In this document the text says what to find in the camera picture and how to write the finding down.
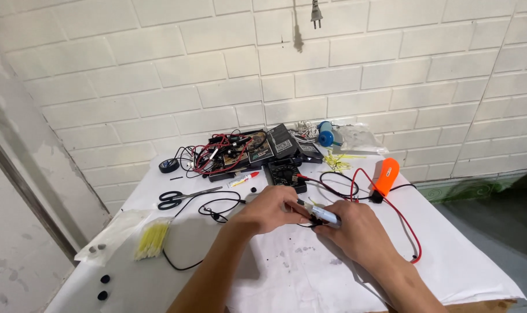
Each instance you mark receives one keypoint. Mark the orange handheld tool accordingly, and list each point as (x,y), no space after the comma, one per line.
(387,176)

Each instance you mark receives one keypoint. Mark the hanging grey power plug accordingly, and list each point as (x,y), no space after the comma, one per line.
(316,13)

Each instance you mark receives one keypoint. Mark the black multimeter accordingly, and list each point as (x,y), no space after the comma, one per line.
(286,176)

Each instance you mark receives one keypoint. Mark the bag of yellow cotton swabs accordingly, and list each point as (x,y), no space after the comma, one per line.
(152,239)

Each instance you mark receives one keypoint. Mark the black ear tip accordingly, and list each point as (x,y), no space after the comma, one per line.
(102,295)
(105,279)

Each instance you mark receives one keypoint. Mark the flat black box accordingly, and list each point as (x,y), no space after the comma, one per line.
(310,152)

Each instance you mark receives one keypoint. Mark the black box with picture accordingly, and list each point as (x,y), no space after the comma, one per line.
(260,148)

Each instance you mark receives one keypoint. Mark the crumpled clear plastic bag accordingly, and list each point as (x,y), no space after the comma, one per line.
(359,138)

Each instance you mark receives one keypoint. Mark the person's right hand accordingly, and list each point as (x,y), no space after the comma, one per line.
(359,234)

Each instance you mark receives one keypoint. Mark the black tape roll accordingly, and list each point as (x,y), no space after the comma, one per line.
(169,165)

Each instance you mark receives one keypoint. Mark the white glue tube red cap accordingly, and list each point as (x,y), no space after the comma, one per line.
(241,180)

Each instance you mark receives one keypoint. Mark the bunch of yellow ties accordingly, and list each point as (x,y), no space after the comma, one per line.
(336,161)

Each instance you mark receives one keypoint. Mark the white paper sheet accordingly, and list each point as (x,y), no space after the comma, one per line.
(289,269)

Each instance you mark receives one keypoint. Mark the black earphone piece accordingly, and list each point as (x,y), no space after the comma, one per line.
(315,222)

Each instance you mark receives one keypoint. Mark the black box white label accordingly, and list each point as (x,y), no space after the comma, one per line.
(283,141)

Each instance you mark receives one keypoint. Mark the person's left hand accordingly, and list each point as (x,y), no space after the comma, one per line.
(270,211)

